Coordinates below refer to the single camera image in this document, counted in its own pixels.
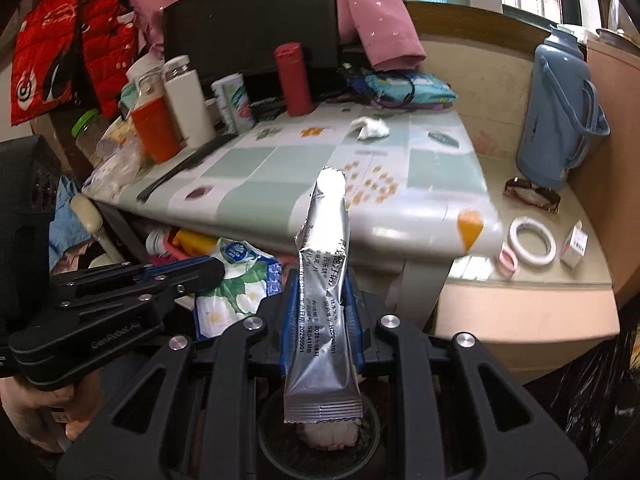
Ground orange bottle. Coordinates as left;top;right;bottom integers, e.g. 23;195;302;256
131;76;182;165

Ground white tape roll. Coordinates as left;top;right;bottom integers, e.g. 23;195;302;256
508;217;557;267

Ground person's left hand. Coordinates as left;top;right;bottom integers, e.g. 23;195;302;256
0;373;103;456

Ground red thermos bottle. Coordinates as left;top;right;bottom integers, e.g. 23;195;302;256
273;43;316;116

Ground crumpled white tissue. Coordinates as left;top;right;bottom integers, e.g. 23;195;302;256
348;116;391;141

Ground pink tape roll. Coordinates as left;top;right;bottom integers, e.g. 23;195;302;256
499;243;522;276

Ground light blue thermos jug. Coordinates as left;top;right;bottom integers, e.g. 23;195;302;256
515;25;611;192

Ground black bowl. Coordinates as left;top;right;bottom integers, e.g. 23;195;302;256
256;385;383;480

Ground white thermos bottle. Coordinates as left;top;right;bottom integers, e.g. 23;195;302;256
161;56;216;148

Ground black monitor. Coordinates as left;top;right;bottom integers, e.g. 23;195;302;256
161;0;346;111

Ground green lid glass jar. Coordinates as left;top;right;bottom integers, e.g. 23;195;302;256
71;109;112;167

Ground small white pink box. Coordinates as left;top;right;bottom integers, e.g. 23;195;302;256
560;220;590;269

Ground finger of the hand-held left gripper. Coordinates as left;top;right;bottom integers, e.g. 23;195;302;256
54;260;227;322
49;255;217;291

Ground beige wooden desk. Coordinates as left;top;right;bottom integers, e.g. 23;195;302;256
403;0;640;386

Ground silver foil sachet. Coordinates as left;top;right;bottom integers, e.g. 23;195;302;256
283;167;363;424

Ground black plastic bag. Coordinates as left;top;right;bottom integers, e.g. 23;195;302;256
522;310;640;480

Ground yellow bottle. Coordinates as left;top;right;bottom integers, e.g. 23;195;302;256
170;228;220;257

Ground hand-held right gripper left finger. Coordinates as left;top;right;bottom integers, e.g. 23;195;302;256
60;269;303;480

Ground brown sunglasses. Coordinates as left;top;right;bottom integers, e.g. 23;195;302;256
503;177;562;213

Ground black comb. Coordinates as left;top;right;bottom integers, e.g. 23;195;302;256
136;133;239;203

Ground red padded jacket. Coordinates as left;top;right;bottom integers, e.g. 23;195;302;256
10;0;140;127

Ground floral tissue pack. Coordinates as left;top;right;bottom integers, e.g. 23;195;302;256
194;238;284;342

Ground green white wipes canister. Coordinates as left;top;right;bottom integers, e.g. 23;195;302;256
210;73;257;134

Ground patterned cloth table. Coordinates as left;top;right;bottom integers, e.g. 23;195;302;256
81;101;505;333

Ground clear plastic bag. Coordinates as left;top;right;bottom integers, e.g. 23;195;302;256
85;136;151;196

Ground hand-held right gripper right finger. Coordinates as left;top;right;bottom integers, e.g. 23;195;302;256
346;266;590;480

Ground blue wet wipes pack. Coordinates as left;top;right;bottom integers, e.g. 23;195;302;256
364;72;459;106

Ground pink cloth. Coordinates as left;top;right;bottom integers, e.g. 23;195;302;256
122;0;427;73

